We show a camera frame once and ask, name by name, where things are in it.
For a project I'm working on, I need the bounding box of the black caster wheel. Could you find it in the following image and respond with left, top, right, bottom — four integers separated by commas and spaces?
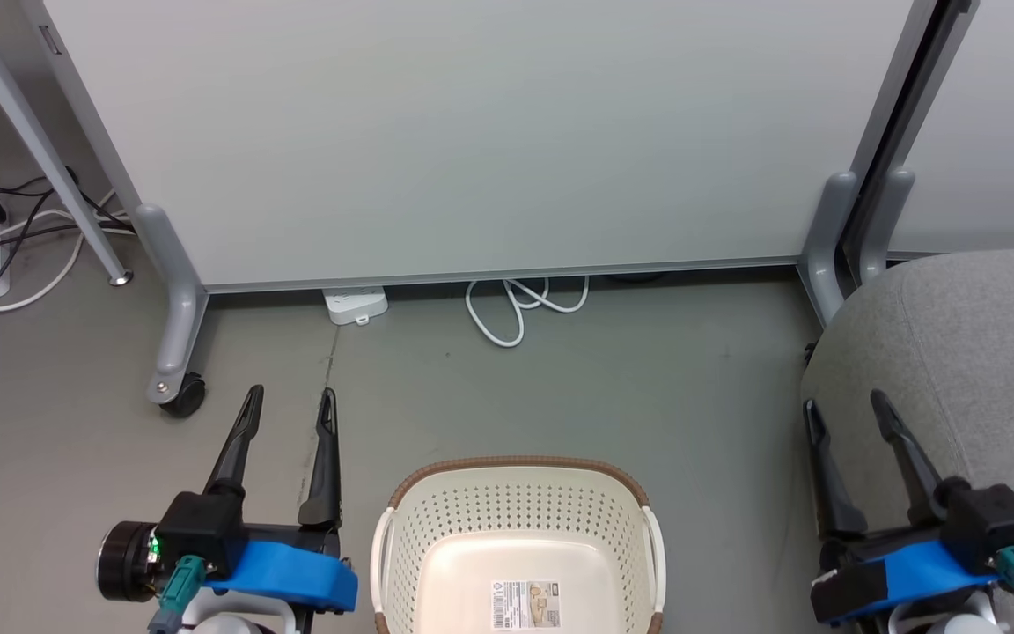
159, 372, 208, 418

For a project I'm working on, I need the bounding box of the grey fabric sofa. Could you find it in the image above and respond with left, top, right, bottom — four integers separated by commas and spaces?
799, 248, 1014, 634

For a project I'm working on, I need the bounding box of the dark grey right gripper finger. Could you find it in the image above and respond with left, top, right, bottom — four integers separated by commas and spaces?
870, 389, 950, 529
803, 399, 869, 542

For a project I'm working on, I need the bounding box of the small white power strip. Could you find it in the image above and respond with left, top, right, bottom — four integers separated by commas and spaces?
323, 285, 390, 327

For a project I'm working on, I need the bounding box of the teal left cable connector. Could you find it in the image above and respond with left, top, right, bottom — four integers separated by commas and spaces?
151, 555, 207, 633

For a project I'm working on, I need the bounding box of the thick white cable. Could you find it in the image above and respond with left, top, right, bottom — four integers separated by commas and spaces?
0, 189, 121, 314

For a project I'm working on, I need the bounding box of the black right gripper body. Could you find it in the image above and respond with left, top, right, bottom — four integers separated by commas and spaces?
819, 480, 1014, 582

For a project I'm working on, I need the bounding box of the grey metal table leg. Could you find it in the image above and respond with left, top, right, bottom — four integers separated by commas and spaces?
0, 0, 134, 288

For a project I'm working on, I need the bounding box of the white partition panel behind sofa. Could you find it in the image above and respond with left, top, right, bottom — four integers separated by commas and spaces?
859, 0, 1014, 283

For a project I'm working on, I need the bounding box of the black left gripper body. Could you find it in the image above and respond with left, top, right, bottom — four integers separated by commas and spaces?
98, 493, 342, 605

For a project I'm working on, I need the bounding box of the large white partition panel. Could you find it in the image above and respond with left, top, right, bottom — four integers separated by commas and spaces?
18, 0, 939, 406

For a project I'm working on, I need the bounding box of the cream laundry basket brown rim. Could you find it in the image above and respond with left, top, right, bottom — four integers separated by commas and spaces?
370, 455, 668, 634

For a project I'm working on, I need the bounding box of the paper label sticker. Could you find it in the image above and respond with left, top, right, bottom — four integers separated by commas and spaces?
489, 579, 562, 631

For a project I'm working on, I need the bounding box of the thin black cable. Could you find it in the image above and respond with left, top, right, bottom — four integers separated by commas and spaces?
0, 163, 136, 331

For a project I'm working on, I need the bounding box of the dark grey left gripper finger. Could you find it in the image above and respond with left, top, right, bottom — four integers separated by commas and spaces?
204, 384, 266, 499
298, 387, 342, 529

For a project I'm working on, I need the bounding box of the looped white cable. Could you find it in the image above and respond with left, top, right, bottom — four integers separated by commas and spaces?
465, 276, 592, 348

